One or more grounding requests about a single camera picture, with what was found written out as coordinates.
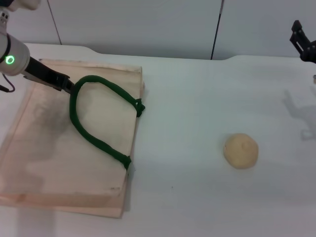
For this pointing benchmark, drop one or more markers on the round egg yolk pastry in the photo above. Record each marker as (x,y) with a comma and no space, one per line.
(240,151)

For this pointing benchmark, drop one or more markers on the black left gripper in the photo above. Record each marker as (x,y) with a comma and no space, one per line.
(44,74)

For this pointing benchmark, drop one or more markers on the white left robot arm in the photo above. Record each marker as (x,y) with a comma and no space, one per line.
(12,51)

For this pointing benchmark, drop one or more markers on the black vertical wall strip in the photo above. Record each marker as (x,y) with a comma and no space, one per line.
(215,37)

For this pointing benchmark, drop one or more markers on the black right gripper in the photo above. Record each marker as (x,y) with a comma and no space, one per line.
(310,53)

